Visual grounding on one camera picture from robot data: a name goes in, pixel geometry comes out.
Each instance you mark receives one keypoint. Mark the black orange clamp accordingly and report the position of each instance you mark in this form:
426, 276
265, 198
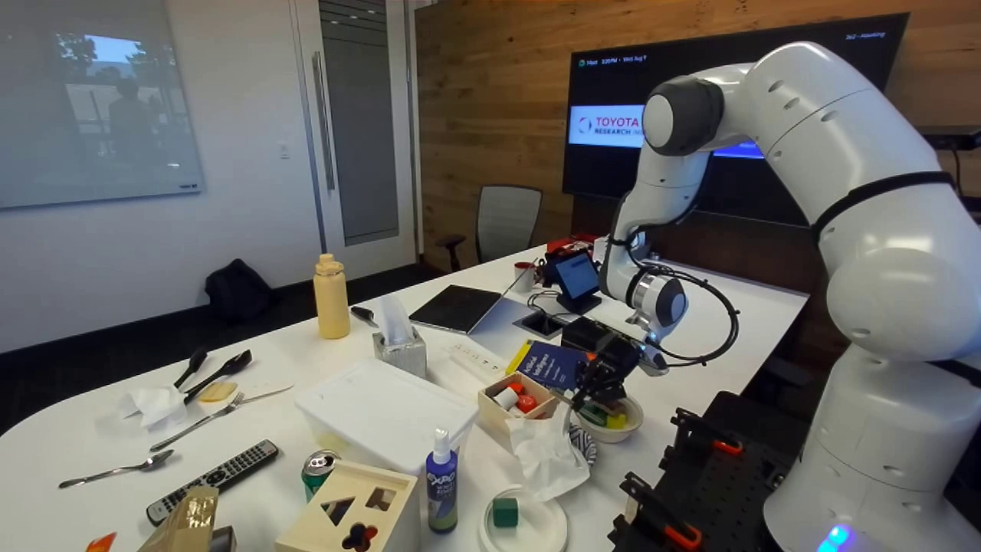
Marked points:
706, 432
659, 511

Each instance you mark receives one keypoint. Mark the white plastic bin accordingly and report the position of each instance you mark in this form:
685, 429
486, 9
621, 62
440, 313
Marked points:
384, 409

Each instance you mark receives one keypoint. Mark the black pegboard base plate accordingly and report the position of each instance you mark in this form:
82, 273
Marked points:
716, 493

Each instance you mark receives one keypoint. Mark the white paper plate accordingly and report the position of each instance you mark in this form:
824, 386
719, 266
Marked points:
540, 524

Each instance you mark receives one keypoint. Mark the small screen on stand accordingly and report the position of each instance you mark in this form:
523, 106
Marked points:
573, 276

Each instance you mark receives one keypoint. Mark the wooden pyramid toy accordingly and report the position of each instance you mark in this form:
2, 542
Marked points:
194, 523

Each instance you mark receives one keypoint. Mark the yellow toy block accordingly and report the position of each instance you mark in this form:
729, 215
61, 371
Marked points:
615, 420

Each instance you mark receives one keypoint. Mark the tissue box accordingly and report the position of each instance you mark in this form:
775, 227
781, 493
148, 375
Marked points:
402, 354

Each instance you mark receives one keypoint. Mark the black remote control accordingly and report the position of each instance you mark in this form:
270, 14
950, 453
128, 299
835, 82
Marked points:
215, 478

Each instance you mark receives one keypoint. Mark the white paper cup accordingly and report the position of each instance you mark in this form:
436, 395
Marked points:
504, 395

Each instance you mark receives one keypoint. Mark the green soda can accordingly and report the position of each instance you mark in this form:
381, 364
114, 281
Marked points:
316, 474

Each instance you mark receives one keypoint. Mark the orange toy piece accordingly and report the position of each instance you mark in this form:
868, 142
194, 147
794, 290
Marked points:
98, 544

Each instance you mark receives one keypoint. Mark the yellow squeeze bottle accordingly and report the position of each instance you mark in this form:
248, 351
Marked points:
331, 301

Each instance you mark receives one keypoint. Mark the wooden shape sorter box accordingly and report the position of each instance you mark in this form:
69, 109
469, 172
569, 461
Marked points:
316, 515

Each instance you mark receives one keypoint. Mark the wall television screen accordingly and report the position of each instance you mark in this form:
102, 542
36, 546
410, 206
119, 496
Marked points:
615, 77

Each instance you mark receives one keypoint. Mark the black tablet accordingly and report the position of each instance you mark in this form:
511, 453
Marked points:
453, 307

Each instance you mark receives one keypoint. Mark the open wooden box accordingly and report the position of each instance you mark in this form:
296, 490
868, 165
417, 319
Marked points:
501, 420

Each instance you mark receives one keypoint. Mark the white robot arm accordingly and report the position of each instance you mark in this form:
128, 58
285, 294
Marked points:
868, 133

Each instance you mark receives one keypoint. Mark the clear plastic bag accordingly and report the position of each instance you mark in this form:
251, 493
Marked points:
545, 456
148, 406

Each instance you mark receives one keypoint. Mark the tan sponge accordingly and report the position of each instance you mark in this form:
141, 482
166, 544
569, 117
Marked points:
215, 389

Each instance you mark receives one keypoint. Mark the white power strip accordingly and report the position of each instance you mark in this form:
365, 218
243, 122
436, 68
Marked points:
479, 359

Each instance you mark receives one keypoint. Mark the green toy block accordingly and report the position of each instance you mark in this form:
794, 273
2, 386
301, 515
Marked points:
589, 414

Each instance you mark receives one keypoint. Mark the wall whiteboard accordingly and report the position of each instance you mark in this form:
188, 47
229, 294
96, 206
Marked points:
102, 101

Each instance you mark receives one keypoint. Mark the red toy piece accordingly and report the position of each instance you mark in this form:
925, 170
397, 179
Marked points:
526, 400

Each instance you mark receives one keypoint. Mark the white bowl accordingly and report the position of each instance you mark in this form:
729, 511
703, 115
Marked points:
615, 429

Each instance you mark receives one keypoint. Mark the dark green house block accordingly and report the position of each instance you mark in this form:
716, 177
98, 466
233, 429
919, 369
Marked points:
504, 511

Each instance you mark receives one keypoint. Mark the glass door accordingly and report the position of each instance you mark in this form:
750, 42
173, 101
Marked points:
356, 123

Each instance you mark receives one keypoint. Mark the silver knife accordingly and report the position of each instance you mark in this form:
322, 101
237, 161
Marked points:
210, 417

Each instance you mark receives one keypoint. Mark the grey office chair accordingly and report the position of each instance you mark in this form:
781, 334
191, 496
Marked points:
507, 218

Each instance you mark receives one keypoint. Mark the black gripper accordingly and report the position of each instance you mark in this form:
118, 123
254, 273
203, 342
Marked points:
615, 366

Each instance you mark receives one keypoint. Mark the black spoon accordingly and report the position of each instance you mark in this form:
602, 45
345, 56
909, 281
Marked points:
191, 366

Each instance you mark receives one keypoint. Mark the silver fork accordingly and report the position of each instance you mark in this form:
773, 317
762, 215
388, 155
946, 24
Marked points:
118, 470

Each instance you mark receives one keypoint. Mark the sanitizer bottle blue label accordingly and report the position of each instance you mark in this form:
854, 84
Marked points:
442, 493

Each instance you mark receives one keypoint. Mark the black backpack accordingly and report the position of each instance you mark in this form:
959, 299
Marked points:
237, 292

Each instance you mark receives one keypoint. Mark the black ladle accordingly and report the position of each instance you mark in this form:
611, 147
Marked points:
232, 366

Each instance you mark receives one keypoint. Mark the blue textbook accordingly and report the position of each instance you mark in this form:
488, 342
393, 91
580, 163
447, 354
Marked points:
551, 364

